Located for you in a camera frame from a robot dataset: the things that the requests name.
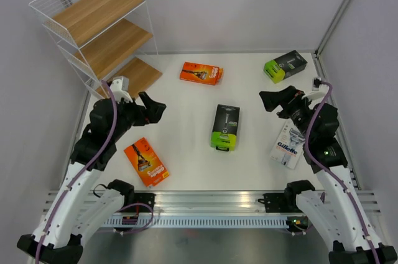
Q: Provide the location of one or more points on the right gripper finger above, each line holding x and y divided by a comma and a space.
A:
287, 94
270, 99

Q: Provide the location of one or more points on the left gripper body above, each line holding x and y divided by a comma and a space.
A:
130, 115

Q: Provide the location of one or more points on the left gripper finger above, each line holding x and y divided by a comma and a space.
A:
155, 111
147, 101

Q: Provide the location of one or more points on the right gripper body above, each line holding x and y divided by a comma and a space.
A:
297, 110

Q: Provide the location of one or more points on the black green razor box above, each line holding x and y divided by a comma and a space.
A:
284, 66
225, 128

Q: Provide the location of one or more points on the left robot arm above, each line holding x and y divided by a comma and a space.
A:
63, 233

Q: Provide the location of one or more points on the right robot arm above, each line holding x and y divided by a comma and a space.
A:
343, 225

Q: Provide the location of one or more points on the bottom wooden shelf board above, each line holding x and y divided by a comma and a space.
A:
141, 75

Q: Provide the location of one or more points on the wooden shelf board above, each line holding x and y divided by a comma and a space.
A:
108, 50
141, 75
86, 18

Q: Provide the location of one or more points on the middle wooden shelf board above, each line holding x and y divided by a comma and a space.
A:
108, 50

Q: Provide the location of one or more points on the top wooden shelf board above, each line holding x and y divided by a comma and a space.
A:
86, 18

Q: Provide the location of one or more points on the white Gillette razor pack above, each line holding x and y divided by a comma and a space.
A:
288, 147

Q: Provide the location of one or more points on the orange razor box near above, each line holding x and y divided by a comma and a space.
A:
146, 163

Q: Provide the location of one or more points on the orange razor box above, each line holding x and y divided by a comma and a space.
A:
146, 163
201, 73

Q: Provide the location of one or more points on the orange razor box far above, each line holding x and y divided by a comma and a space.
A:
201, 73

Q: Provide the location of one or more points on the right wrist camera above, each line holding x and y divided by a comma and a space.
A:
318, 91

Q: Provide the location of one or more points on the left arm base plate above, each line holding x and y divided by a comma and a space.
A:
142, 199

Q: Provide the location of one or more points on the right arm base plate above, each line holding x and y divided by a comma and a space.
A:
275, 203

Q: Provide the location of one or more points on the white wire shelf rack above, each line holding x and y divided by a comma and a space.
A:
46, 9

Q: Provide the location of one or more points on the aluminium rail frame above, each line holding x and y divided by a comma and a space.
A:
222, 202

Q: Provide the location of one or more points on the white slotted cable duct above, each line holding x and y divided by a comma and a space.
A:
205, 222

